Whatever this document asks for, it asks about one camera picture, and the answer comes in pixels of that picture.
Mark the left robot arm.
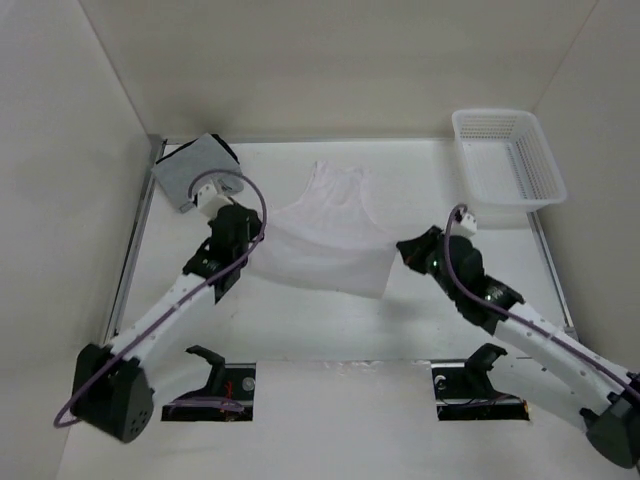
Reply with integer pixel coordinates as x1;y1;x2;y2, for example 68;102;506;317
61;201;264;444

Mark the metal table edge rail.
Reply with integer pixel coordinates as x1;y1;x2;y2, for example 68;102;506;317
98;134;166;344

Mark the white tank top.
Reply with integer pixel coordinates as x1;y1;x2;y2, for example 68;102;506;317
249;161;396;298

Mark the white plastic basket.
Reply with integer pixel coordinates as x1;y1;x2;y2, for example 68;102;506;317
451;108;567;215

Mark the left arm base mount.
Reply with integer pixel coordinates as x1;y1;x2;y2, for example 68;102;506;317
160;345;257;423

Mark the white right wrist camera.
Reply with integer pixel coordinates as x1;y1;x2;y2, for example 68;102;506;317
451;208;478;238

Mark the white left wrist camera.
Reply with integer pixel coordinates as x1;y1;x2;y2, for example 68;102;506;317
194;182;233;220

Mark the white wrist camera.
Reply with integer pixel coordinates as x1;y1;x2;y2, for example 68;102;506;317
451;208;478;238
194;182;233;220

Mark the folded grey tank top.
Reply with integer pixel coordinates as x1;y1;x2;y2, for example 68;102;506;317
152;143;242;213

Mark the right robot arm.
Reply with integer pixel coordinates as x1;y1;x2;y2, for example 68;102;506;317
396;226;639;469

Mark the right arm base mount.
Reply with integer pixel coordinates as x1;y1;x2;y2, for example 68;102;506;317
431;344;530;421

